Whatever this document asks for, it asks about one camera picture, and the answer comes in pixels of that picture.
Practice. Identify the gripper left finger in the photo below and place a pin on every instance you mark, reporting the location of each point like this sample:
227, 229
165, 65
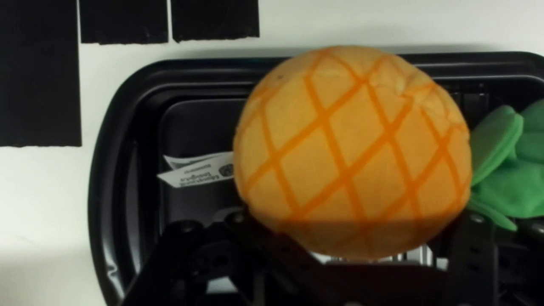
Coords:
178, 259

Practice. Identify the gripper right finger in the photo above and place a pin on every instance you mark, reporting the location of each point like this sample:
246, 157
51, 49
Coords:
474, 263

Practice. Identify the plush pineapple toy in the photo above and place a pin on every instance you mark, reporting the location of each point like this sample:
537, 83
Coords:
352, 153

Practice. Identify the white paper tag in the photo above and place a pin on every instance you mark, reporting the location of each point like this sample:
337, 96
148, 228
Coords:
195, 172

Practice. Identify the black plastic tray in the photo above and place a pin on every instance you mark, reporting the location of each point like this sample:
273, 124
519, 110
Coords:
127, 170

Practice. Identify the large black tape strip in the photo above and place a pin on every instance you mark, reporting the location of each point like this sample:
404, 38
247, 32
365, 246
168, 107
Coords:
38, 72

